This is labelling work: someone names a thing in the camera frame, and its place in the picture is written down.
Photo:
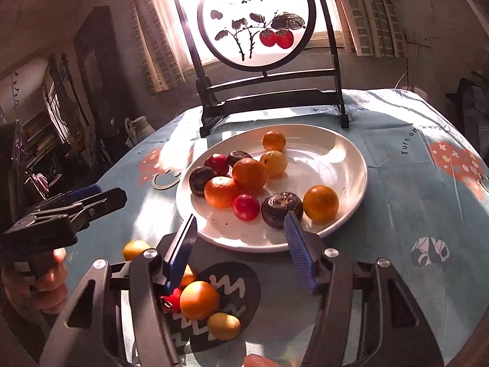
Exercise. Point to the light blue printed tablecloth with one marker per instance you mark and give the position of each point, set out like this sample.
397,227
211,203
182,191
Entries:
401,218

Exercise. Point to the painted round screen on stand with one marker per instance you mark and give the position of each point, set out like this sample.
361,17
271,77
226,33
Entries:
267,95

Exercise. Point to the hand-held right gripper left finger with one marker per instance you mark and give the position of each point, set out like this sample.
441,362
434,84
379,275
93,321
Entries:
181,252

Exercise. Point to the large orange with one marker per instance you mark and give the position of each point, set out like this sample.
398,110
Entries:
249,175
221,197

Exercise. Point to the small yellow citrus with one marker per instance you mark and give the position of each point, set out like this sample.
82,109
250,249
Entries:
224,325
273,163
135,249

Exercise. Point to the person's left hand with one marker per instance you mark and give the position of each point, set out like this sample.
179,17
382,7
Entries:
46,294

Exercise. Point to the small orange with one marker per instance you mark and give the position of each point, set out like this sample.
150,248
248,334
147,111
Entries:
200,300
321,203
274,140
188,275

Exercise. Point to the dark wooden cabinet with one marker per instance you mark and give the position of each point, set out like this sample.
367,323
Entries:
95,65

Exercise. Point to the dark brown water chestnut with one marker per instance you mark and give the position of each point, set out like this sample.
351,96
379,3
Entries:
200,180
282,209
239,156

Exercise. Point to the pile of clothes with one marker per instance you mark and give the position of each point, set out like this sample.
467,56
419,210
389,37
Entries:
472,103

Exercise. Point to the black round zigzag mat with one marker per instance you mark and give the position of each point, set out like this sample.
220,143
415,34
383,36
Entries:
233,286

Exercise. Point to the dark red plum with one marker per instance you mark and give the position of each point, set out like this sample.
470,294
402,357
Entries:
217,163

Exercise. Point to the white round plate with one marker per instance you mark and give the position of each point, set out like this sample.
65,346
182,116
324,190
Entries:
328,160

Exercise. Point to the checked curtain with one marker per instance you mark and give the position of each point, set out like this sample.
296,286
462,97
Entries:
366,11
156,38

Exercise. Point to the white jug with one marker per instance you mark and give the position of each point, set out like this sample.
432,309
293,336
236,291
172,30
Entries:
139,130

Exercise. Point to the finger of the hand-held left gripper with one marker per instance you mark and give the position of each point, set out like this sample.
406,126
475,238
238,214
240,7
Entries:
103,200
84,193

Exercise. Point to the small red plum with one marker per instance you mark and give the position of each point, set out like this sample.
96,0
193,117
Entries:
172,300
259,361

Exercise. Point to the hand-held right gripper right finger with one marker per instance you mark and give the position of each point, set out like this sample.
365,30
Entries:
300,256

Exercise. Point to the cluttered shelf rack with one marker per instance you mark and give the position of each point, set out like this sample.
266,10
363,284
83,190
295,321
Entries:
49,122

